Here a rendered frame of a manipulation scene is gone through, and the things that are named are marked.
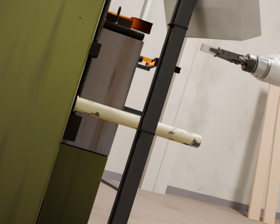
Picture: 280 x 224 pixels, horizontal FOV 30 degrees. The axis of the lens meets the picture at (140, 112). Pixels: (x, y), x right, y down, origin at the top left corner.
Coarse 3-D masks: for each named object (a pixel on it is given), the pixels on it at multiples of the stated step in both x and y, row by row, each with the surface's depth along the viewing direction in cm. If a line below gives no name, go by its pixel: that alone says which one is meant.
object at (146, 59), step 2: (144, 58) 262; (146, 58) 262; (148, 58) 263; (144, 60) 262; (146, 60) 262; (148, 60) 263; (150, 60) 263; (146, 62) 265; (148, 62) 263; (150, 62) 263; (176, 66) 264; (176, 68) 265; (178, 68) 265; (180, 68) 265; (176, 70) 265; (178, 70) 265; (176, 72) 265; (178, 72) 264
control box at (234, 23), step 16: (176, 0) 162; (208, 0) 150; (224, 0) 144; (240, 0) 140; (256, 0) 144; (192, 16) 157; (208, 16) 152; (224, 16) 146; (240, 16) 141; (256, 16) 145; (192, 32) 159; (208, 32) 153; (224, 32) 148; (240, 32) 143; (256, 32) 146
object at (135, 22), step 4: (112, 12) 205; (124, 16) 206; (132, 20) 206; (136, 20) 208; (140, 20) 208; (144, 20) 208; (132, 24) 208; (136, 24) 208; (140, 24) 208; (144, 24) 208; (148, 24) 209; (152, 24) 209; (132, 28) 209; (136, 28) 207; (140, 28) 208; (144, 28) 209; (148, 28) 209; (144, 32) 209; (148, 32) 208
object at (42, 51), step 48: (0, 0) 156; (48, 0) 158; (96, 0) 161; (0, 48) 156; (48, 48) 159; (0, 96) 157; (48, 96) 159; (0, 144) 157; (48, 144) 160; (0, 192) 158
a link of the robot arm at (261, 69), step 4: (256, 56) 218; (260, 56) 216; (256, 60) 216; (260, 60) 214; (264, 60) 215; (268, 60) 216; (256, 64) 215; (260, 64) 214; (264, 64) 215; (268, 64) 215; (256, 68) 215; (260, 68) 214; (264, 68) 215; (268, 68) 215; (252, 72) 217; (256, 72) 215; (260, 72) 215; (264, 72) 215; (256, 76) 218; (260, 76) 217; (264, 76) 217
